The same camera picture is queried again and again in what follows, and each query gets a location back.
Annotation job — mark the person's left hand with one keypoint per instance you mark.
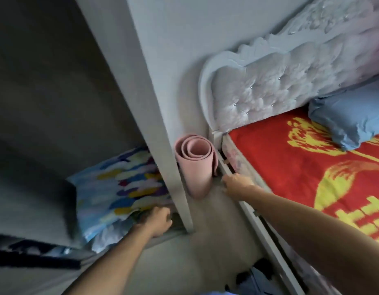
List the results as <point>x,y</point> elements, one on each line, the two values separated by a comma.
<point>157,222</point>

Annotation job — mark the person's right hand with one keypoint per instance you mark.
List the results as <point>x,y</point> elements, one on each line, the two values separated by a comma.
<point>241,187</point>

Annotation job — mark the person's left fingers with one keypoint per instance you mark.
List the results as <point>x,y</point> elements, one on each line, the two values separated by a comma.
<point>166,218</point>

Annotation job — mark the person's right fingers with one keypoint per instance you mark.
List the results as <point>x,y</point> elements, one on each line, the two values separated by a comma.
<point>230,181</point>

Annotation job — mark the colourful patterned pillow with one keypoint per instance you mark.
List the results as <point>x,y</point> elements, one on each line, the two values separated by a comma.
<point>122,193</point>

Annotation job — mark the person's left forearm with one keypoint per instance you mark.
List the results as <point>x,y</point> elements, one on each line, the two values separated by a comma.
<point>115,264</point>

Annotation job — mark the person's right forearm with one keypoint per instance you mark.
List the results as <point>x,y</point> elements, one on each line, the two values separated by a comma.
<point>315,236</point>

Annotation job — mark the floral mattress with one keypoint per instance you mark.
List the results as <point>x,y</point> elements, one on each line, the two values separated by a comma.
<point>238,159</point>

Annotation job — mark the pink rolled mat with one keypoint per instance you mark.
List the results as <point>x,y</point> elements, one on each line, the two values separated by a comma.
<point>197,172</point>

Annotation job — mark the red blanket with yellow pattern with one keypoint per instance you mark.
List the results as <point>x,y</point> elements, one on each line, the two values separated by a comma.
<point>300,168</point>

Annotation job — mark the blue grey clothing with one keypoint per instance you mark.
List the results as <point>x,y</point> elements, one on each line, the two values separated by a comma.
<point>257,281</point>

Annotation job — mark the white tufted headboard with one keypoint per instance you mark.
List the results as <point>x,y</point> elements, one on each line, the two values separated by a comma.
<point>278,79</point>

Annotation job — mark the white wardrobe side panel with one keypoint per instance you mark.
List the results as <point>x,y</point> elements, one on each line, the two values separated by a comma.
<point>146,98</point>

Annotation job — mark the blue pillow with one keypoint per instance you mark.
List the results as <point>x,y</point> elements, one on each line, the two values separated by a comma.
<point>352,116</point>

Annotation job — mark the white bed frame rail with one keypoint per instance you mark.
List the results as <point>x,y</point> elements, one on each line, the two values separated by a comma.
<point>263,233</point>

